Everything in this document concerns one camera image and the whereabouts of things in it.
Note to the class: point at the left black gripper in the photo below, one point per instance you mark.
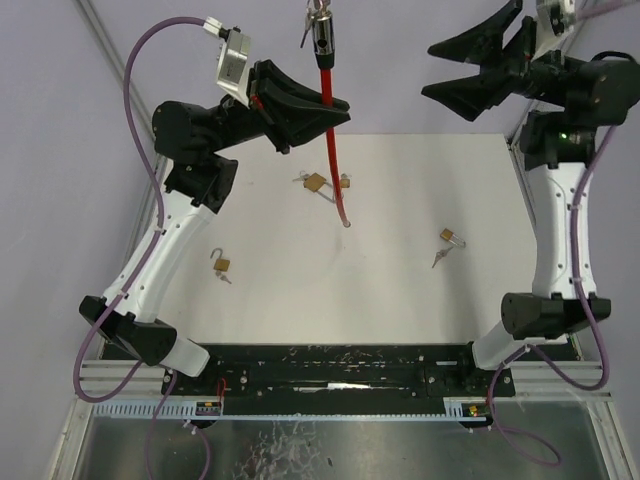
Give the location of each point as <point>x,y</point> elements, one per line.
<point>262,105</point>

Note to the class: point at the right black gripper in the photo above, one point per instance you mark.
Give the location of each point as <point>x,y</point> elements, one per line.
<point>523,65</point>

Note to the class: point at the red cable lock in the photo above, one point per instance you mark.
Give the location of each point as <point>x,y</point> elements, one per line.
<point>323,39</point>

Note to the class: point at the silver key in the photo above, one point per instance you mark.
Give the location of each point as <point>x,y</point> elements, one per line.
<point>315,11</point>
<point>440,255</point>

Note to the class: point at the small brass padlock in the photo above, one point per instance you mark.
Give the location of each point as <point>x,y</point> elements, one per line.
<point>452,238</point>
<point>345,181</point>

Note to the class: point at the brass padlock with key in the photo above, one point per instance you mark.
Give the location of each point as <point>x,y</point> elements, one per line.
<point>220,264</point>

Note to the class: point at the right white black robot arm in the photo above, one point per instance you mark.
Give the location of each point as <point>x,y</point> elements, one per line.
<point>559,150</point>

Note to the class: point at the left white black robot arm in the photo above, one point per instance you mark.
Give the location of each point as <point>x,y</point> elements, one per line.
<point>194,191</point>

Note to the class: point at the loose silver key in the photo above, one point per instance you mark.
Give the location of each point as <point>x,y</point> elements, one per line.
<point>440,255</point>

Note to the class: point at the large brass long-shackle padlock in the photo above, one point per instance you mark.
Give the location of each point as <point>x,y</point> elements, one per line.
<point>319,185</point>

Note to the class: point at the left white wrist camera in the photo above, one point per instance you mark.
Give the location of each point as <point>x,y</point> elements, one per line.
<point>232,73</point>

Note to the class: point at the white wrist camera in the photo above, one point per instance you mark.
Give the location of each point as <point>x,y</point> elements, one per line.
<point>232,73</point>
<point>554,23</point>

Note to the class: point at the keys on ring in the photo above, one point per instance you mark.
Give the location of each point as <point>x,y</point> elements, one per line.
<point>300,177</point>

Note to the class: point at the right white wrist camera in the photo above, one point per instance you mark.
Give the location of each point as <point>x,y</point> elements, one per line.
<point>554,23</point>

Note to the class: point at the right aluminium frame post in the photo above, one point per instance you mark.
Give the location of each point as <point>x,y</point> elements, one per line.
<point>545,73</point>

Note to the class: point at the aluminium frame post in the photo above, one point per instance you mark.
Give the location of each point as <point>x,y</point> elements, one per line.
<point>545,73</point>
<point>113,57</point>

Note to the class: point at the left aluminium frame post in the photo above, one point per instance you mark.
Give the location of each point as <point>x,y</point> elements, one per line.
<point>113,57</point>

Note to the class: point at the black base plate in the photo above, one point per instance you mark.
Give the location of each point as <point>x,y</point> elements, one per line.
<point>341,382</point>

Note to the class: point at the grey slotted cable duct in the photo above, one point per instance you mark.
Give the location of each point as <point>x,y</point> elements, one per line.
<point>170,409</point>

